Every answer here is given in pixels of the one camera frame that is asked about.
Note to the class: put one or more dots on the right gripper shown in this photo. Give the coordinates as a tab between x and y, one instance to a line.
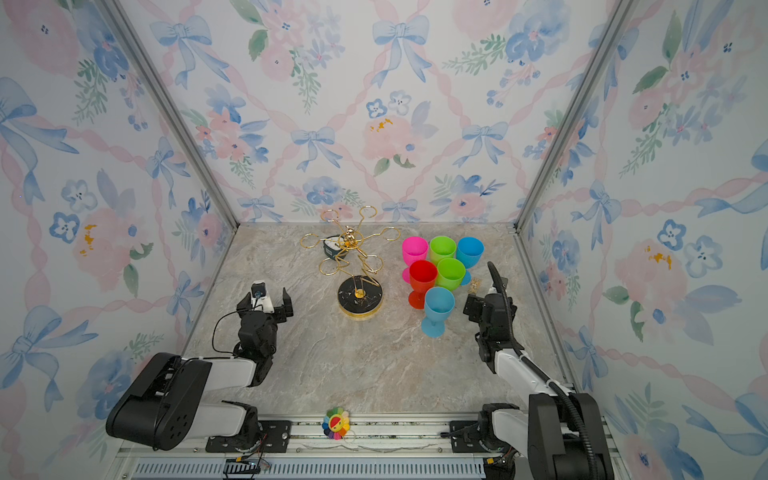
475	307

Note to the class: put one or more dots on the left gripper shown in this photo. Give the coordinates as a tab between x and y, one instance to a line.
244	315

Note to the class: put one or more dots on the light blue wine glass back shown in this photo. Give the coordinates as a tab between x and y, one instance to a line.
439	303

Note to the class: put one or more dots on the green wine glass back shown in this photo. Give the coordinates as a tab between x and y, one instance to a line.
450	273

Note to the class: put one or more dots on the green wine glass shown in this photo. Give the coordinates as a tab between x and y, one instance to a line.
441	247
450	273

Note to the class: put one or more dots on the blue wine glass front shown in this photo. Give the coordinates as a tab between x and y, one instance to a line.
469	252

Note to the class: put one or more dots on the red wine glass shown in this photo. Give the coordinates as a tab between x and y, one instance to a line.
422	277

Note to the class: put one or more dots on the green wine glass front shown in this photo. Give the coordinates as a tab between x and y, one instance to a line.
441	247

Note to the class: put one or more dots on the magenta wine glass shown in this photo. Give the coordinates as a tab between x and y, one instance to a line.
414	248

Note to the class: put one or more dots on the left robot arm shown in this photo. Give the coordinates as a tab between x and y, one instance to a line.
164	405

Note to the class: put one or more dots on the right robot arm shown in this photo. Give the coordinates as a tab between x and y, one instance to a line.
558	431

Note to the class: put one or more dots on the gold wine glass rack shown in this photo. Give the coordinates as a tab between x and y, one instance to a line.
360	294

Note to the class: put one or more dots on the small gold wrapped candy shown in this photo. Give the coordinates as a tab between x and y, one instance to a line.
474	286

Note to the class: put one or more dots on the rainbow flower toy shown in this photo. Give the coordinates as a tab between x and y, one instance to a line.
336	423

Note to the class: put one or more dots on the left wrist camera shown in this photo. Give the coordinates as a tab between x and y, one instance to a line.
260	299

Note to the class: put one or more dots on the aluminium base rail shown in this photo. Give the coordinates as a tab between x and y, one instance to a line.
377	446

